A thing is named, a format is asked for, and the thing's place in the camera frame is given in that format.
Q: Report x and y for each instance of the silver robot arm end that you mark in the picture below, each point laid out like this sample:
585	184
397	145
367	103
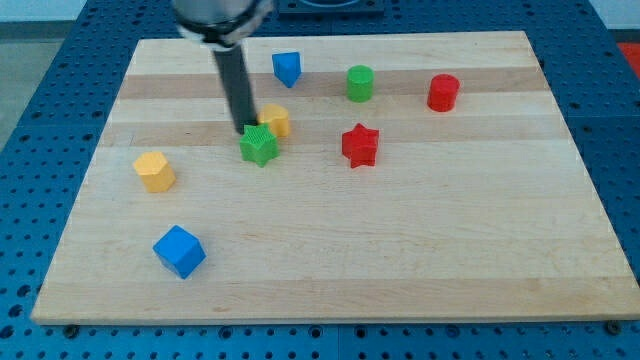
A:
220	24

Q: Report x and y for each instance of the red star block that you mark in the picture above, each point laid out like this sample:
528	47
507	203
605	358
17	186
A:
360	146

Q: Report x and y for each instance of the green star block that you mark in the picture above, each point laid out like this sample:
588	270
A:
258	144

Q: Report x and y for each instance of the yellow hexagon block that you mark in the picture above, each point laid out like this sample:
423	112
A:
155	171

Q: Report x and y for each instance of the yellow heart block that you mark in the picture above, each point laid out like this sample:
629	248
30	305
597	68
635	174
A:
277	118

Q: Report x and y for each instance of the green cylinder block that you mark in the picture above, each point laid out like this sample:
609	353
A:
360	83

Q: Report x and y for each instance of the wooden board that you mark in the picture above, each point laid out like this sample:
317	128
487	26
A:
485	213

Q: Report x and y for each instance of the blue pentagon block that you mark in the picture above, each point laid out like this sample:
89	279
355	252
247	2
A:
287	67

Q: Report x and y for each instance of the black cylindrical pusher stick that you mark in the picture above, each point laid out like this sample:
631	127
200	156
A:
237	87

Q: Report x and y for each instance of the red cylinder block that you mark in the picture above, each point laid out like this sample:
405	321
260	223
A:
443	92

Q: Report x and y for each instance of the blue cube block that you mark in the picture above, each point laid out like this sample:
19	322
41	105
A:
179	251

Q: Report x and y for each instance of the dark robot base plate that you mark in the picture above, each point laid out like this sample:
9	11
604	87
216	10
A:
329	7

